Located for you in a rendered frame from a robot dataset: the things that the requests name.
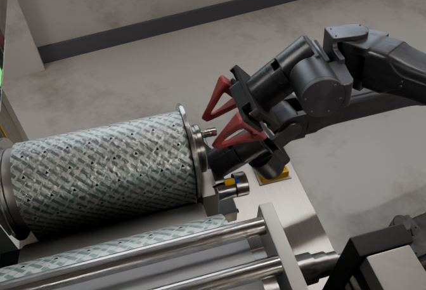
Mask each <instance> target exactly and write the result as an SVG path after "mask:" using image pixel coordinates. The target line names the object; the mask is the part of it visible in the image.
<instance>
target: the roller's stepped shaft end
mask: <svg viewBox="0 0 426 290"><path fill-rule="evenodd" d="M340 255H341V253H339V254H337V253H336V252H335V251H331V252H329V253H325V252H324V251H320V252H318V253H313V254H311V253H309V252H305V253H301V254H297V255H294V256H295V258H296V260H297V263H298V265H299V268H300V270H301V272H302V274H303V277H304V279H305V282H306V284H307V286H310V285H313V284H317V283H318V282H319V280H320V279H322V278H325V277H329V276H330V274H331V272H332V270H333V268H334V266H335V264H336V262H337V261H338V259H339V257H340Z"/></svg>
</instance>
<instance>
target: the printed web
mask: <svg viewBox="0 0 426 290"><path fill-rule="evenodd" d="M10 170H11V181H12V186H13V191H14V195H15V199H16V203H17V206H18V209H19V212H20V214H21V216H22V218H23V220H24V222H25V224H26V225H27V226H28V227H29V229H30V230H31V232H32V233H33V234H34V235H35V237H36V238H37V239H38V241H43V240H46V239H51V238H54V237H59V236H62V235H67V234H72V233H76V232H80V231H83V230H89V229H92V228H96V227H101V226H105V225H109V224H112V223H117V222H121V221H126V220H130V219H133V218H139V217H142V216H146V215H150V214H155V213H159V212H162V211H168V210H171V209H176V208H181V207H184V206H189V205H192V204H196V203H197V200H196V182H195V172H194V167H193V161H192V157H191V151H190V146H189V142H188V137H187V134H186V130H185V127H184V124H183V120H182V118H181V115H180V113H179V111H175V112H169V113H165V114H159V115H153V116H150V117H144V118H140V119H134V120H130V121H124V122H118V123H114V124H108V125H104V126H98V127H95V128H89V129H83V130H79V131H73V132H69V133H64V134H60V135H54V136H48V137H44V138H38V139H35V140H29V141H25V142H18V143H15V144H14V145H13V147H12V149H11V157H10ZM224 225H229V223H228V221H227V220H226V218H225V217H224V216H223V215H222V214H217V215H214V216H209V217H206V218H201V219H198V220H193V221H189V222H186V223H181V224H178V225H173V226H169V227H165V228H160V229H157V230H152V231H149V232H145V233H142V234H137V235H132V236H129V237H124V238H121V239H116V240H113V241H108V242H104V243H101V244H96V245H93V246H88V247H84V248H80V249H75V250H72V251H67V252H64V253H60V254H55V255H52V256H47V257H44V258H39V259H36V260H31V261H26V262H23V263H19V264H16V265H11V266H8V267H3V268H0V282H2V281H6V280H10V279H15V278H18V277H23V276H26V275H30V274H34V273H37V272H42V271H45V270H50V269H53V268H58V267H62V266H65V265H70V264H73V263H78V262H81V261H86V260H90V259H93V258H98V257H101V256H106V255H109V254H113V253H118V252H121V251H125V250H128V249H133V248H136V247H141V246H145V245H149V244H153V243H156V242H161V241H166V240H169V239H173V238H176V237H181V236H184V235H188V234H193V233H196V232H201V231H204V230H208V229H212V228H216V227H221V226H224Z"/></svg>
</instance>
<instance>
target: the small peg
mask: <svg viewBox="0 0 426 290"><path fill-rule="evenodd" d="M201 132H202V136H203V138H207V137H212V136H216V135H217V130H216V128H215V127H213V128H208V129H203V130H201Z"/></svg>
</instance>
